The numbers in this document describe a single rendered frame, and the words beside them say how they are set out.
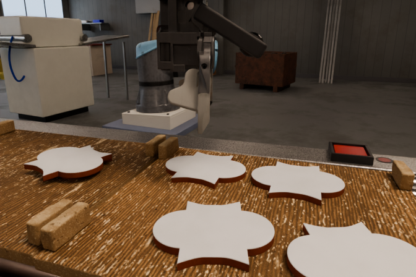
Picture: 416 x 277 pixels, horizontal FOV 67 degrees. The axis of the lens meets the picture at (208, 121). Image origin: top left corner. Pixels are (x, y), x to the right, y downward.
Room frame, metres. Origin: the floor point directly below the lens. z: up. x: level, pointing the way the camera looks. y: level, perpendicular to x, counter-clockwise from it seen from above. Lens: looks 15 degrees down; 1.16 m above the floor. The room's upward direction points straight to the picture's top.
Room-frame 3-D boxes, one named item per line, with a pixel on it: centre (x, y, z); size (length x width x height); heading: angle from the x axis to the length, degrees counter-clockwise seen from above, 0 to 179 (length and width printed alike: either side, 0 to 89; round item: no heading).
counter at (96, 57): (10.10, 4.32, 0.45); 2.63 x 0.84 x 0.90; 67
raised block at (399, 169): (0.44, -0.30, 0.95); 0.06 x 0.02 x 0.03; 162
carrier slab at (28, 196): (0.51, 0.33, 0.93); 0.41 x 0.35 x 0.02; 73
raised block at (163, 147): (0.57, 0.07, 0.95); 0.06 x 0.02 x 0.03; 162
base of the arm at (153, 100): (1.06, 0.17, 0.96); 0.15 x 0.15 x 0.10
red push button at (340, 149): (0.60, -0.29, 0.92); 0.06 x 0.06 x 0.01; 73
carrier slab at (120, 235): (0.38, -0.07, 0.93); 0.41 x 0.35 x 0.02; 72
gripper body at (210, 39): (0.49, 0.03, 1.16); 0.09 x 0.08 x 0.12; 87
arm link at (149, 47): (1.07, 0.17, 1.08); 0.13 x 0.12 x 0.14; 93
